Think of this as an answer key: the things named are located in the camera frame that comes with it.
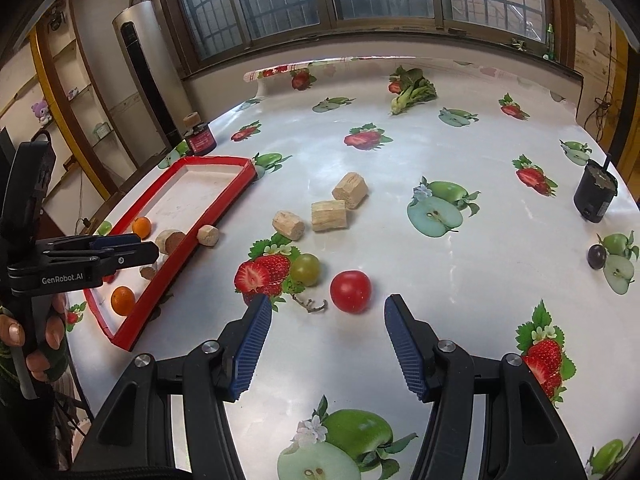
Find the red rimmed white tray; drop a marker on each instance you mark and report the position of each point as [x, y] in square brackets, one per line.
[200, 195]

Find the green bottle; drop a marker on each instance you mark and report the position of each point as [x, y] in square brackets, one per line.
[550, 42]

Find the orange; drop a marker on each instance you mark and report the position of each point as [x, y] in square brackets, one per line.
[122, 300]
[141, 226]

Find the person's left hand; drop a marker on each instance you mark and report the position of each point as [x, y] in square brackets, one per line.
[52, 330]

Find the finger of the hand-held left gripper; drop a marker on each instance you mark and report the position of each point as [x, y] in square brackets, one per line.
[115, 241]
[135, 255]

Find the dark purple grape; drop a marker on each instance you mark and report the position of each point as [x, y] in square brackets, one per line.
[596, 256]

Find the cork stopper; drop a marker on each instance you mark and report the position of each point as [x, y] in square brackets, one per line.
[191, 119]

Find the green grape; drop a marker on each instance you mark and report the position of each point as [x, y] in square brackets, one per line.
[305, 269]

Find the wall shelf unit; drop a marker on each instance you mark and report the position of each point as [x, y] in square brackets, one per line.
[80, 100]

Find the purple plush toy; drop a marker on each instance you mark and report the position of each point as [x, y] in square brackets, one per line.
[42, 111]

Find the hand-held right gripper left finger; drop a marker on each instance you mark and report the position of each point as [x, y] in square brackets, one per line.
[250, 350]

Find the dark jar with red label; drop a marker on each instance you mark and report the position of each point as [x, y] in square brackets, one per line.
[200, 141]

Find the small pale wooden chunk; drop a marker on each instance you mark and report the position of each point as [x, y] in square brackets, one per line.
[208, 235]

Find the small wooden block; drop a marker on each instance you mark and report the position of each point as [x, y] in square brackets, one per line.
[148, 272]

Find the brown grape stem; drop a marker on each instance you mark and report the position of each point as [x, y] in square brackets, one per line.
[310, 306]

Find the black cylindrical container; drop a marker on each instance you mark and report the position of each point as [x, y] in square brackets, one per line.
[595, 195]

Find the smooth red tomato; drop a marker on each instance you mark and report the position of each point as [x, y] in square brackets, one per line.
[351, 291]

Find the fruit print tablecloth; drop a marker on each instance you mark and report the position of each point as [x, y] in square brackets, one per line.
[500, 240]

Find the tower air conditioner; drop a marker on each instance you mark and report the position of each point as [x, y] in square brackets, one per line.
[145, 70]

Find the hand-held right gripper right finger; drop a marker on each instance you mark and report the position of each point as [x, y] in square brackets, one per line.
[407, 350]

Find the green leafy vegetable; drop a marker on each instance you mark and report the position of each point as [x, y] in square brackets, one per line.
[412, 89]

